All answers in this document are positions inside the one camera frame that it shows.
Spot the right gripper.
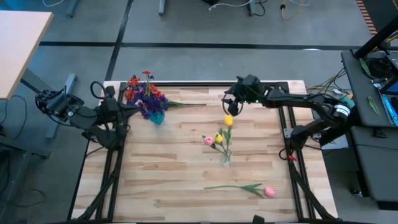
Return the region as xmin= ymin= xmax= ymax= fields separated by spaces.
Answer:
xmin=224 ymin=74 xmax=269 ymax=105

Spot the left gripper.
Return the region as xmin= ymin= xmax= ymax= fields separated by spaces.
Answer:
xmin=98 ymin=93 xmax=141 ymax=123

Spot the yellow tulip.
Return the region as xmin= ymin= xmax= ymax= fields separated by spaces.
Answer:
xmin=222 ymin=114 xmax=234 ymax=156
xmin=214 ymin=127 xmax=229 ymax=156

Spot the pink tulip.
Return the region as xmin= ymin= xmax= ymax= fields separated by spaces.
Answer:
xmin=203 ymin=182 xmax=277 ymax=199
xmin=201 ymin=134 xmax=228 ymax=155

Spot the clear glass vase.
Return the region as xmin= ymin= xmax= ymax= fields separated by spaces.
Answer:
xmin=219 ymin=148 xmax=233 ymax=168

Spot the teal glass vase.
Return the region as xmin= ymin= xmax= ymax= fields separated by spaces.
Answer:
xmin=148 ymin=111 xmax=165 ymax=126

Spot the grey metal desk leg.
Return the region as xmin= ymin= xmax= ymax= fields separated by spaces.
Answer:
xmin=19 ymin=67 xmax=78 ymax=140

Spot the dark metal table base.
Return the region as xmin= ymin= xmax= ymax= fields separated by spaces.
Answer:
xmin=0 ymin=126 xmax=52 ymax=161

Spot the teal green cup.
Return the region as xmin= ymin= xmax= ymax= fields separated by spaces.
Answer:
xmin=337 ymin=95 xmax=356 ymax=110

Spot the white sheet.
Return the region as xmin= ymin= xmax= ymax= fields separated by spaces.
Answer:
xmin=320 ymin=134 xmax=349 ymax=151

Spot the light wood desk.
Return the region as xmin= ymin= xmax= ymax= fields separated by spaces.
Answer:
xmin=0 ymin=10 xmax=54 ymax=101

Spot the black side table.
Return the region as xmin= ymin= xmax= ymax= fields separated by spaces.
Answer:
xmin=340 ymin=49 xmax=398 ymax=129

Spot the green leaf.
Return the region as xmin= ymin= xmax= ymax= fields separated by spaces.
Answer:
xmin=367 ymin=95 xmax=381 ymax=116
xmin=359 ymin=57 xmax=373 ymax=77

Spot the black diagonal beam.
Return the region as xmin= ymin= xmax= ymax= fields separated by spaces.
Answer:
xmin=353 ymin=14 xmax=398 ymax=60

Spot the blue box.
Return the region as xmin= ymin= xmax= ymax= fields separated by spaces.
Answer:
xmin=381 ymin=94 xmax=398 ymax=128

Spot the laptop with blue screen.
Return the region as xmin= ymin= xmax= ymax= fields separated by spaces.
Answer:
xmin=379 ymin=73 xmax=398 ymax=97

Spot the black low bench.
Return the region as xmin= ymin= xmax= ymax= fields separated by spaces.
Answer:
xmin=345 ymin=126 xmax=398 ymax=211

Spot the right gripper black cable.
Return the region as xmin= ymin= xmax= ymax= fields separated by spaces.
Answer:
xmin=221 ymin=92 xmax=237 ymax=116

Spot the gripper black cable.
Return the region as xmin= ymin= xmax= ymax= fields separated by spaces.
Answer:
xmin=221 ymin=92 xmax=237 ymax=116
xmin=90 ymin=80 xmax=108 ymax=101

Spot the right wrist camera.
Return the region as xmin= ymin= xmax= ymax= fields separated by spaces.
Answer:
xmin=228 ymin=100 xmax=241 ymax=117

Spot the black aluminium table frame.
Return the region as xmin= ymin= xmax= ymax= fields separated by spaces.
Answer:
xmin=70 ymin=74 xmax=338 ymax=224

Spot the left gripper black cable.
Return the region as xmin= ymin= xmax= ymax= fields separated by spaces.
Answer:
xmin=90 ymin=80 xmax=108 ymax=101

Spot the cable bundle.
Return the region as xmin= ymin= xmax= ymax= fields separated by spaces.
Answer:
xmin=305 ymin=67 xmax=355 ymax=103

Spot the orange floor cable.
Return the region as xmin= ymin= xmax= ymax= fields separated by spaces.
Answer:
xmin=280 ymin=0 xmax=305 ymax=21

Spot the coiled black cable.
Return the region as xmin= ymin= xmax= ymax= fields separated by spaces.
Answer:
xmin=365 ymin=55 xmax=393 ymax=80

